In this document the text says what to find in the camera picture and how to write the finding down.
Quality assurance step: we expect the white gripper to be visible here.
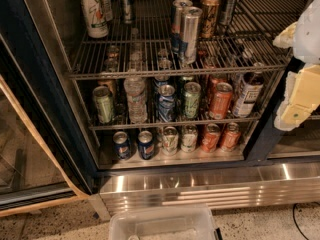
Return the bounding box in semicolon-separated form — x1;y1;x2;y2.
273;0;320;131

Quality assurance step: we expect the silver redbull can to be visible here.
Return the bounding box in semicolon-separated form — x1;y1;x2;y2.
171;0;193;54
178;6;202;64

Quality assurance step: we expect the orange can middle shelf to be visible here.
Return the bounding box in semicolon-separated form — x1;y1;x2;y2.
209;82;233;120

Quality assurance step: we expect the right orange can bottom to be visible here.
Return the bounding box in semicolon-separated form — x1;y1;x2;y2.
220;123;241;152

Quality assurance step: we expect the orange can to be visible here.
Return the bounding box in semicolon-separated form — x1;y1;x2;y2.
200;123;221;152
220;123;241;152

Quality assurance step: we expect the dark tall can back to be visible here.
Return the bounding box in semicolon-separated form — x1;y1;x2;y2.
219;0;237;26

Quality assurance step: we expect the green can centre middle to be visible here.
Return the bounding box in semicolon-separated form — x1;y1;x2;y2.
183;82;201;119

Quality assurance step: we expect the gold black tall can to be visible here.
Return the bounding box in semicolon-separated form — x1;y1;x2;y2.
201;0;220;38

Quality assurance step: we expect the left orange can bottom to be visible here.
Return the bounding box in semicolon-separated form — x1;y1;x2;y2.
200;123;221;152

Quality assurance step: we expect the steel fridge base grille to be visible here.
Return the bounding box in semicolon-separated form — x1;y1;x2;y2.
89;162;320;221

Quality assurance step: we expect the right white green can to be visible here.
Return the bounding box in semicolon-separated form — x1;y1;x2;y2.
181;124;198;153

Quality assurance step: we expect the white green can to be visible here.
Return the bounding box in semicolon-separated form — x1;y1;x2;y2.
162;126;179;155
181;124;198;153

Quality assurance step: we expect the blue silver can middle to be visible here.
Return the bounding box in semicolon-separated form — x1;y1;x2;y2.
158;84;176;122

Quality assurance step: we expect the left white green can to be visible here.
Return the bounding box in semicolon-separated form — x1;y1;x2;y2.
162;126;179;155

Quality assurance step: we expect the right blue pepsi can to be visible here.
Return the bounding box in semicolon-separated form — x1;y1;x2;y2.
138;130;154;160

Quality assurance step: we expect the blue pepsi can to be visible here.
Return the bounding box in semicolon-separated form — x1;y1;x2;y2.
138;130;154;160
113;131;131;160

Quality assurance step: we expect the slim silver can back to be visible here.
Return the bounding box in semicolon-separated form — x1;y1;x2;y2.
119;0;135;24

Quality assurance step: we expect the left blue pepsi can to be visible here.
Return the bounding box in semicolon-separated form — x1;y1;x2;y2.
113;131;131;160

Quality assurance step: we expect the green can left middle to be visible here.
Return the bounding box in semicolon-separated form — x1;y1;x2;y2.
93;85;114;124

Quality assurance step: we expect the white arizona tall can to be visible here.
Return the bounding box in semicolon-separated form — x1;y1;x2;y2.
81;0;108;38

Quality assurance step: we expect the glass fridge door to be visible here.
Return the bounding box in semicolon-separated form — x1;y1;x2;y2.
0;33;91;218

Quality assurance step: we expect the white label dark bottle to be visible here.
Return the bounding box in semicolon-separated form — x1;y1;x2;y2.
232;72;264;118

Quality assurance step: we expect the clear water bottle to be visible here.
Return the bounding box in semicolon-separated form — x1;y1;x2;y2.
124;77;147;124

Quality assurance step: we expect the clear plastic bin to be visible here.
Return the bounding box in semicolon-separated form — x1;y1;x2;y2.
109;204;223;240

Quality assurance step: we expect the middle wire shelf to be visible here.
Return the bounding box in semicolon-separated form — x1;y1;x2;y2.
89;112;261;131

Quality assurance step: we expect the wire shelf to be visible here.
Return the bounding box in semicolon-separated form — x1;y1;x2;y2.
89;112;261;131
70;0;307;80

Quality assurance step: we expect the dark fridge centre post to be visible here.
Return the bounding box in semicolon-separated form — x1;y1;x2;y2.
244;57;304;164

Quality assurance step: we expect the black cable on floor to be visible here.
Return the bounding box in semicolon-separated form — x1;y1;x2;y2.
292;202;320;240

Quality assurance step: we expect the top wire shelf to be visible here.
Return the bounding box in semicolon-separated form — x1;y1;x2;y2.
70;0;307;80

